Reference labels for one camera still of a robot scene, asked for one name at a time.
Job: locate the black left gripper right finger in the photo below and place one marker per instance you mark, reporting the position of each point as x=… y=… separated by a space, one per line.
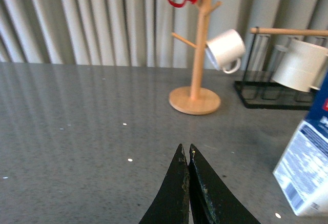
x=211 y=200

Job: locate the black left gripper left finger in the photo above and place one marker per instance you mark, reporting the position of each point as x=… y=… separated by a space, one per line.
x=171 y=204

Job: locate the Pascual milk carton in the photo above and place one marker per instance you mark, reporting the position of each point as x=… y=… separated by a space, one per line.
x=302 y=170

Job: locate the wooden mug tree stand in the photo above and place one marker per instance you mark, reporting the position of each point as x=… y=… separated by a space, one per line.
x=194 y=99

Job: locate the white mug on tree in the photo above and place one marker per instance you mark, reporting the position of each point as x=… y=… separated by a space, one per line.
x=225 y=51

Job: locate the cream ribbed mug left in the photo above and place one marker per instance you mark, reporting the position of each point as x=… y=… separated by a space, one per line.
x=300 y=65

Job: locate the black wire mug rack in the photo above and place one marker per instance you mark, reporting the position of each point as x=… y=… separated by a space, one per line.
x=257 y=89

